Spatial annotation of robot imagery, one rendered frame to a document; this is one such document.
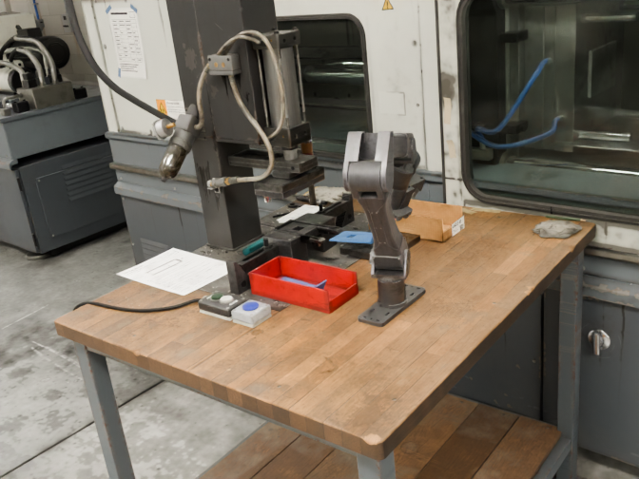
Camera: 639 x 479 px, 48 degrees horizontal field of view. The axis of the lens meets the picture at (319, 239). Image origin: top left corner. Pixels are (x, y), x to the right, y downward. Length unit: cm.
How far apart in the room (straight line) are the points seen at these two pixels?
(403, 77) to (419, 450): 120
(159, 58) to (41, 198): 187
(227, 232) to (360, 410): 92
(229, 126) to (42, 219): 311
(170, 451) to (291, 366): 144
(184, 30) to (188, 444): 159
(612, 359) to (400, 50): 117
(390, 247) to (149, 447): 162
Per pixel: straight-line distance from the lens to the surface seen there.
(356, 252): 197
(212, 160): 206
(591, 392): 247
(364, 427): 131
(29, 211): 493
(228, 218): 209
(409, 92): 242
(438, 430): 243
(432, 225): 203
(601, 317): 232
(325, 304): 168
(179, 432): 297
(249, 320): 167
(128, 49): 350
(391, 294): 165
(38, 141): 490
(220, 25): 193
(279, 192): 186
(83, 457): 300
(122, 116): 369
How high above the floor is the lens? 168
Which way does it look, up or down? 21 degrees down
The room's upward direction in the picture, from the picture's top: 6 degrees counter-clockwise
